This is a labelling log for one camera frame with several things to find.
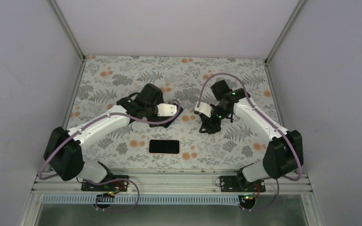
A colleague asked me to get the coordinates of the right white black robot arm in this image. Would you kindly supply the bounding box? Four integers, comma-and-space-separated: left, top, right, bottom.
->
194, 80, 304, 192

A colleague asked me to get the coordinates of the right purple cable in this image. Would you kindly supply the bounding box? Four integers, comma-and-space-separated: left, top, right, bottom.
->
197, 73, 303, 213

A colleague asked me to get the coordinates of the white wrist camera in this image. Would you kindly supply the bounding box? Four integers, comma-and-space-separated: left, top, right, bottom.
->
157, 103, 178, 117
193, 102, 213, 118

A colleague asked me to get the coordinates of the slotted grey cable duct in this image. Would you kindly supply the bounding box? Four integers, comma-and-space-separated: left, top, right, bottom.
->
42, 194, 240, 205

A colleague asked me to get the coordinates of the aluminium rail frame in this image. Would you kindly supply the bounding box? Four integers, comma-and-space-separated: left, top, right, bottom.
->
32, 169, 313, 195

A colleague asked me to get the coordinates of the floral patterned table mat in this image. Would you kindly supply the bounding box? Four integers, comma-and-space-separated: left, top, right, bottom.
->
68, 56, 278, 170

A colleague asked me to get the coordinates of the black phone with pink edge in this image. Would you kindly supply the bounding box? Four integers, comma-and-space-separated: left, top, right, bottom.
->
148, 139, 180, 154

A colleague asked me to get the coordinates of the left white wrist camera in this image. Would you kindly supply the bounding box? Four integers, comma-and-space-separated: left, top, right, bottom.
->
157, 103, 178, 117

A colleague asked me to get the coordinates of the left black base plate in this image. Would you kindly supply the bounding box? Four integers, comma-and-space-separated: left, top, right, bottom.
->
80, 180, 129, 193

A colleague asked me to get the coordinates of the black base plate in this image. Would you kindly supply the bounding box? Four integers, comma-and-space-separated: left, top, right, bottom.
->
80, 180, 129, 193
219, 176, 266, 193

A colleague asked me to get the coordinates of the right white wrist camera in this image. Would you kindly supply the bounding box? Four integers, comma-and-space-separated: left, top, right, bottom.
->
193, 102, 213, 118

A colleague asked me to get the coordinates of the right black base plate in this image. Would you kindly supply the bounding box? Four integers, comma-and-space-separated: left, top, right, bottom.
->
219, 176, 266, 193

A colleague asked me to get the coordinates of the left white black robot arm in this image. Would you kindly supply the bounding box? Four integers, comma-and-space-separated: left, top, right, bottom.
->
38, 83, 179, 191

